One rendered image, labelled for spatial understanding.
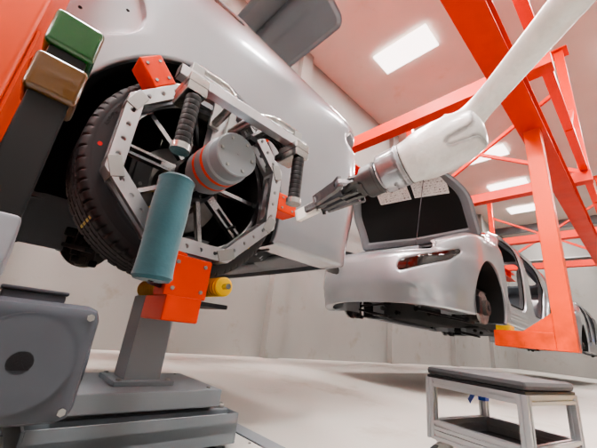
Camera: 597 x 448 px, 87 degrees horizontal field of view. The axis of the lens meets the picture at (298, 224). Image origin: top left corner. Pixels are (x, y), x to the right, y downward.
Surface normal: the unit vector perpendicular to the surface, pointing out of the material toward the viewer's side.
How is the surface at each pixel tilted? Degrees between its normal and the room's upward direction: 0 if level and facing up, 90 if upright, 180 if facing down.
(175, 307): 90
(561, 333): 90
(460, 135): 118
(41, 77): 90
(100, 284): 90
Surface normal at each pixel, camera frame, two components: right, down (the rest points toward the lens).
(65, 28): 0.68, -0.18
